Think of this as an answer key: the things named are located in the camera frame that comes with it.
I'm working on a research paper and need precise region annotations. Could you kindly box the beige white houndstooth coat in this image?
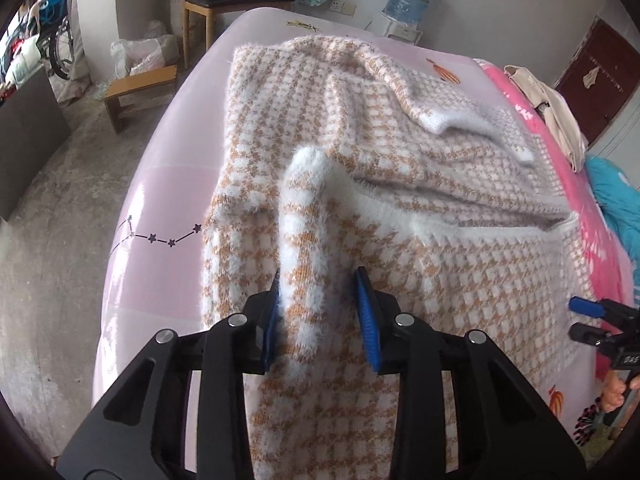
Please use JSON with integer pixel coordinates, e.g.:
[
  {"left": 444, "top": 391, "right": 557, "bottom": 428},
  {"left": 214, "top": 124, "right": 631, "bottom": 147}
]
[{"left": 202, "top": 36, "right": 594, "bottom": 479}]

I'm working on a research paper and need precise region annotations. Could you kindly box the person's right hand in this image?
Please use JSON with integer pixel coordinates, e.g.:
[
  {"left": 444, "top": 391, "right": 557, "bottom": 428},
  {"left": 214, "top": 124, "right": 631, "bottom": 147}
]
[{"left": 601, "top": 370, "right": 639, "bottom": 427}]

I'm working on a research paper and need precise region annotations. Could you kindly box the pink floral blanket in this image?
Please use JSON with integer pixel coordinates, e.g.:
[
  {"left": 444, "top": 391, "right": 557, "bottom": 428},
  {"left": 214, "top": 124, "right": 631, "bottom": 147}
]
[{"left": 476, "top": 58, "right": 634, "bottom": 306}]

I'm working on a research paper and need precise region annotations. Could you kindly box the green fluffy garment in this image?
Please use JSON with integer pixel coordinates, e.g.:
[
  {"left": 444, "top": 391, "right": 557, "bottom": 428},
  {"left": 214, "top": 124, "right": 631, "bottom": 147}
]
[{"left": 580, "top": 413, "right": 625, "bottom": 468}]

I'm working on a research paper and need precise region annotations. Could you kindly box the teal blue garment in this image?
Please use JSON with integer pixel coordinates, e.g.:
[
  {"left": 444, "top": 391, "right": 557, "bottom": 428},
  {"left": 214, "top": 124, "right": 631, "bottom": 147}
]
[{"left": 585, "top": 156, "right": 640, "bottom": 286}]

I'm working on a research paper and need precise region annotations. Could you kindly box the pale pink bed sheet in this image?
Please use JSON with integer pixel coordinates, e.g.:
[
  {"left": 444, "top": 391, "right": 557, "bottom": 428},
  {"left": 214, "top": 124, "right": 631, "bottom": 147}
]
[{"left": 92, "top": 6, "right": 622, "bottom": 470}]

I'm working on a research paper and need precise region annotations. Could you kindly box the cream beige garment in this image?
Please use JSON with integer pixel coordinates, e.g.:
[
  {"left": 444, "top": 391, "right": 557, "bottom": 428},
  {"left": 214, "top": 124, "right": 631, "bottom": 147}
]
[{"left": 503, "top": 65, "right": 587, "bottom": 172}]

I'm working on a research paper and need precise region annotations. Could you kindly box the dark red door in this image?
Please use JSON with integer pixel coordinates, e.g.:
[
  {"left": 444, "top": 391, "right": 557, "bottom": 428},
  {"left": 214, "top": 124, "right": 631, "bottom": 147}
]
[{"left": 555, "top": 18, "right": 639, "bottom": 145}]

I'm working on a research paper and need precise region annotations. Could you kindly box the white water dispenser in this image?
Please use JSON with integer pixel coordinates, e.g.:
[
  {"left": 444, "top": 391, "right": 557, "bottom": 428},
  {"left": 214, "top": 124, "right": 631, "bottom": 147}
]
[{"left": 383, "top": 18, "right": 423, "bottom": 44}]

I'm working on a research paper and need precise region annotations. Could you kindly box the small wooden stool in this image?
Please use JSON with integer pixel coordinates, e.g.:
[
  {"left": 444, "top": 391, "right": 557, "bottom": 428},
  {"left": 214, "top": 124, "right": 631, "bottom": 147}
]
[{"left": 103, "top": 65, "right": 178, "bottom": 134}]

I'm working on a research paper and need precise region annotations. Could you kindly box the clear plastic bag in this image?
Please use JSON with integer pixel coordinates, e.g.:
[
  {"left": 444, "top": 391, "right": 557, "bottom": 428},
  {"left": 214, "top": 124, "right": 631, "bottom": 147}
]
[{"left": 111, "top": 20, "right": 180, "bottom": 79}]

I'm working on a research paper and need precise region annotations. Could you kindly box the dark grey cabinet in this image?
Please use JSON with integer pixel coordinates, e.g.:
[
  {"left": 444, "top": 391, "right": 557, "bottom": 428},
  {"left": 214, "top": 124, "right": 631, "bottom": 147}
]
[{"left": 0, "top": 67, "right": 70, "bottom": 220}]

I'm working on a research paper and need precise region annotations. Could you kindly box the wooden chair with dark seat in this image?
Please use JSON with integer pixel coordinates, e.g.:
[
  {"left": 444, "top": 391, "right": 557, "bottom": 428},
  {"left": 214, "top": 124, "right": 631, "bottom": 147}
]
[{"left": 181, "top": 0, "right": 296, "bottom": 68}]

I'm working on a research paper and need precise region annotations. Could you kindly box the wheelchair with blue seat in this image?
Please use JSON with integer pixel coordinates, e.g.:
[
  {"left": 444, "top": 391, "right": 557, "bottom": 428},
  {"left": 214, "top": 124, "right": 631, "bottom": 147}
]
[{"left": 1, "top": 0, "right": 75, "bottom": 80}]

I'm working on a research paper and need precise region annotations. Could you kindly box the white wall socket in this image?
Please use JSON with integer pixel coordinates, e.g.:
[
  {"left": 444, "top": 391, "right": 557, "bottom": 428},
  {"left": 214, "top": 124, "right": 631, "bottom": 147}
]
[{"left": 329, "top": 0, "right": 356, "bottom": 16}]

